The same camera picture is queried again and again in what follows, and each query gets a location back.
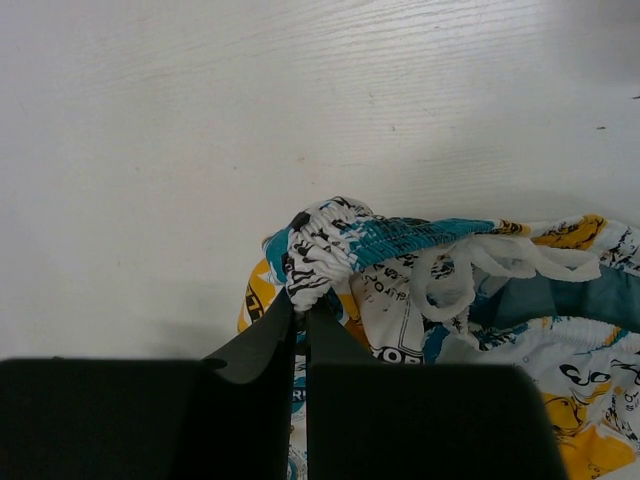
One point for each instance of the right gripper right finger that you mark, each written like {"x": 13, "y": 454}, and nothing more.
{"x": 367, "y": 419}

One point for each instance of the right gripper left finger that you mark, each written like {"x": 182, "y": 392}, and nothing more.
{"x": 226, "y": 416}

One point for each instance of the white yellow teal printed shorts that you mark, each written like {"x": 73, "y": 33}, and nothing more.
{"x": 559, "y": 299}

